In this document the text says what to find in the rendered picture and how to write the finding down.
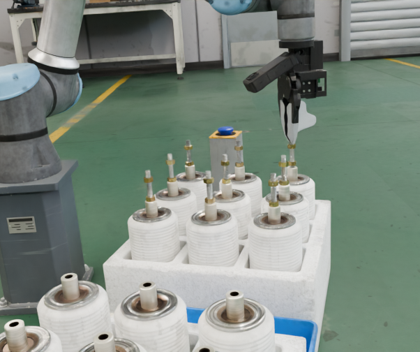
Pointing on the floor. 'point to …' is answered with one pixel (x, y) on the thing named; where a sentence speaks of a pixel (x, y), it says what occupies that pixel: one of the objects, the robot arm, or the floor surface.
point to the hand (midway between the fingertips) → (288, 137)
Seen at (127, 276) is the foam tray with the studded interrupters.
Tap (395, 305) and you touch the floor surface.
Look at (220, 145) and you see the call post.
